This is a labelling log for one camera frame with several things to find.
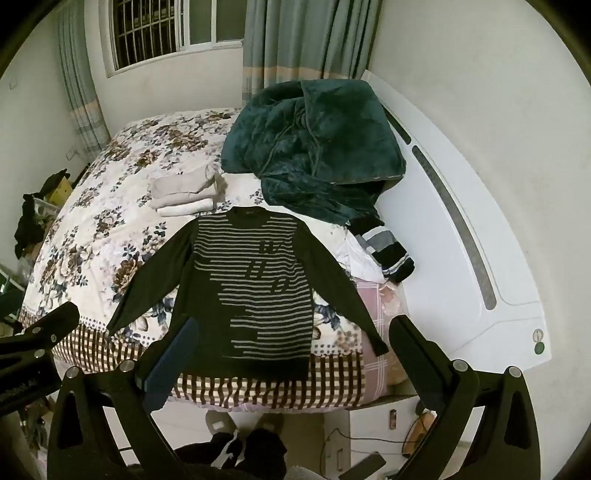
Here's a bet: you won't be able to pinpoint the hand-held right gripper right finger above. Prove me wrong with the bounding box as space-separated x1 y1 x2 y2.
389 315 541 480

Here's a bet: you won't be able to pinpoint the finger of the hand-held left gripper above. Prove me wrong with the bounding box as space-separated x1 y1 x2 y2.
0 301 80 370

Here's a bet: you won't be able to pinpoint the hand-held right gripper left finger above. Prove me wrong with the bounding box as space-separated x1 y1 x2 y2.
46 318 200 480

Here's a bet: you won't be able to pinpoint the dark striped sweater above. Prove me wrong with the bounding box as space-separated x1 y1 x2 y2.
106 206 390 381

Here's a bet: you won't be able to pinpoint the pile of dark clothes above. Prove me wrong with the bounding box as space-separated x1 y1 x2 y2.
13 193 52 259

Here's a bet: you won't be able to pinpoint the pink checked pillow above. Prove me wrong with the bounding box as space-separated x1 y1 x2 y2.
355 279 409 398

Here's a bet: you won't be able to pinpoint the grey slipper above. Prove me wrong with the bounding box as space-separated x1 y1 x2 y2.
205 410 237 435

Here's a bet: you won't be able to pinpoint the white bedside cabinet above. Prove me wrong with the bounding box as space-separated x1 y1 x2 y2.
348 394 422 464

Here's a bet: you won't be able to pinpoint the white crumpled cloth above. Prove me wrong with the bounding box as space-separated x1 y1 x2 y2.
342 230 393 282

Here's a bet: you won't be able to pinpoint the black grey striped garment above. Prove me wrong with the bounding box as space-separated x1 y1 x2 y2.
346 216 416 284

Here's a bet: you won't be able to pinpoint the person's dark trouser legs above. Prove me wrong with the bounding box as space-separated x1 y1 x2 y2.
173 428 289 480

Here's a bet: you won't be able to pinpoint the floral bedspread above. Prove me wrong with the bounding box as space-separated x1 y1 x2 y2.
18 107 407 411

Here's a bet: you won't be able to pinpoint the yellow box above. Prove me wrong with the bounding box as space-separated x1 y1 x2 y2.
44 178 75 208

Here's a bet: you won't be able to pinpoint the white folded garment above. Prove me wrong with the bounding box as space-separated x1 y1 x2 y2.
158 203 219 219

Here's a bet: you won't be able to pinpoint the light beige folded garment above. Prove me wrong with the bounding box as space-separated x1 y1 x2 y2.
153 193 218 209

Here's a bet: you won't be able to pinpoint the white headboard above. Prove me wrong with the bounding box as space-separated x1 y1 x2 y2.
361 69 553 370

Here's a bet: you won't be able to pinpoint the taupe folded garment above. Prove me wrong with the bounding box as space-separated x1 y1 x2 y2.
150 166 229 199

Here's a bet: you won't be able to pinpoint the narrow grey-green curtain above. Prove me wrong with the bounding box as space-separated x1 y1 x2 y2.
57 0 112 163

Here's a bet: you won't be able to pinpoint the teal plush blanket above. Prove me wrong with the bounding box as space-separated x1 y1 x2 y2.
221 79 407 227

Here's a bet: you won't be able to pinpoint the barred window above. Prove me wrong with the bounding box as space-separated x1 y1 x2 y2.
106 0 246 78

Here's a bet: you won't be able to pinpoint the wide grey-green curtain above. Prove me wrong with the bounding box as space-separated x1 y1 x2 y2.
242 0 384 110

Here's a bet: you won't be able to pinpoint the black cable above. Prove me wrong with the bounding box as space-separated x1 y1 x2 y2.
323 427 407 467

